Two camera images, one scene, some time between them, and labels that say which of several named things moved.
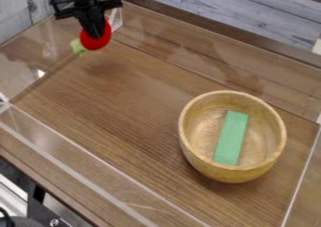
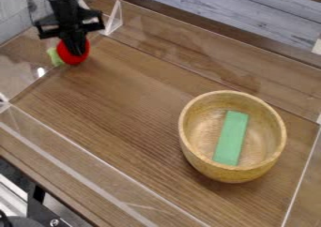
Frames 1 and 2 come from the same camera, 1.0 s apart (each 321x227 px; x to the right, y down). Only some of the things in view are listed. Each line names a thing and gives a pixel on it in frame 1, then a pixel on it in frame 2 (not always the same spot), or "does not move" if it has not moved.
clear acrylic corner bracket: [114, 16] does not move
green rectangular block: [230, 139] does not move
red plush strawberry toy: [97, 43] → [69, 56]
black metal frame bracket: [38, 210] does not move
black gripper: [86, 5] → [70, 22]
